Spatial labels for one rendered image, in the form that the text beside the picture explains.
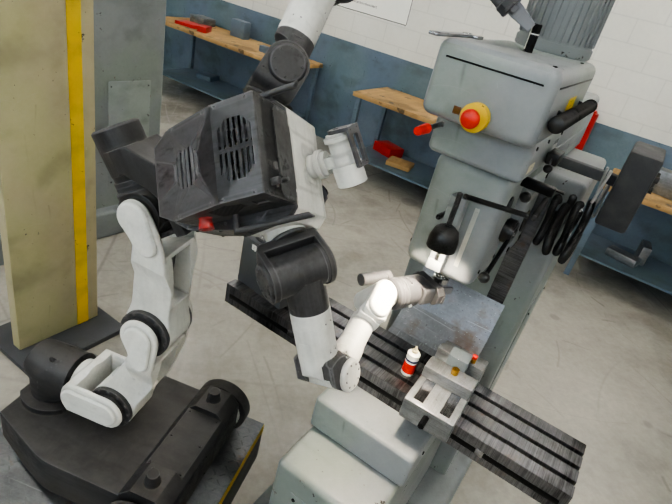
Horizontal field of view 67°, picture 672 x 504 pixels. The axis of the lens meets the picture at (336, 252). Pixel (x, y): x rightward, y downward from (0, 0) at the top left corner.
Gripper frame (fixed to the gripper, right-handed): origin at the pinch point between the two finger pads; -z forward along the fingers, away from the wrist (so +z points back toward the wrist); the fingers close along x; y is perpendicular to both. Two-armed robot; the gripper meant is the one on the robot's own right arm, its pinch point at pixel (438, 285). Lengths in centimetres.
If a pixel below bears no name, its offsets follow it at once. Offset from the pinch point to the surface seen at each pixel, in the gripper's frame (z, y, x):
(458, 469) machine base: -53, 103, -5
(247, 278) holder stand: 33, 29, 54
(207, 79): -146, 96, 591
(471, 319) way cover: -32.8, 24.2, 6.3
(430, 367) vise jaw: 3.8, 20.9, -11.1
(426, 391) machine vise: 7.7, 24.9, -15.7
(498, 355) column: -43, 35, -4
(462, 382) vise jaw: -1.6, 20.8, -19.3
